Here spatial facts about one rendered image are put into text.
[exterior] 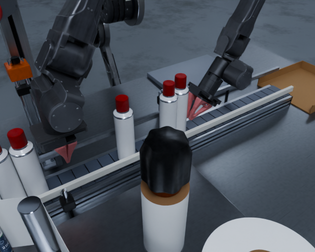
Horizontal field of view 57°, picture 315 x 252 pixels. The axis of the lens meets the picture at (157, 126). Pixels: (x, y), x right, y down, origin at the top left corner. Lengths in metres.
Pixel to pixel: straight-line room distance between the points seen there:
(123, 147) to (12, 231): 0.33
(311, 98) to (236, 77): 0.56
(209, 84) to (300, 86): 0.61
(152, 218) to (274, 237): 0.21
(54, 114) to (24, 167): 0.25
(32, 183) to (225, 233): 0.45
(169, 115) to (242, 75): 0.23
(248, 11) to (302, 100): 0.55
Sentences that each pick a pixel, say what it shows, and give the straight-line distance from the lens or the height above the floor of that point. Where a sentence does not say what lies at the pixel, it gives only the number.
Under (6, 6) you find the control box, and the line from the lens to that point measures 0.67.
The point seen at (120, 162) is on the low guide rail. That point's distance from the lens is 0.79.
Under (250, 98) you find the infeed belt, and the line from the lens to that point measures 1.15.
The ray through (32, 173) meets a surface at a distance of 0.73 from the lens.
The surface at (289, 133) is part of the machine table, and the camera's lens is 1.11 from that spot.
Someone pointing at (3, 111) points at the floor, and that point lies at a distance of 2.89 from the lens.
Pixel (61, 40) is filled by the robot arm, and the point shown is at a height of 1.29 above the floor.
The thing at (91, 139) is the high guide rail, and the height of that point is 0.96.
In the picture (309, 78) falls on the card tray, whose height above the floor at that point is 0.83.
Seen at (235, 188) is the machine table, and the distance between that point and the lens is 0.87.
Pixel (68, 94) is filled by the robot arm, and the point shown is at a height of 1.23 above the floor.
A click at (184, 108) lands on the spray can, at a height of 0.99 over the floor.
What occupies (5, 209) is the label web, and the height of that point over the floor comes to 1.04.
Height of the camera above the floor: 1.47
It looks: 38 degrees down
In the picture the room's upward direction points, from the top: straight up
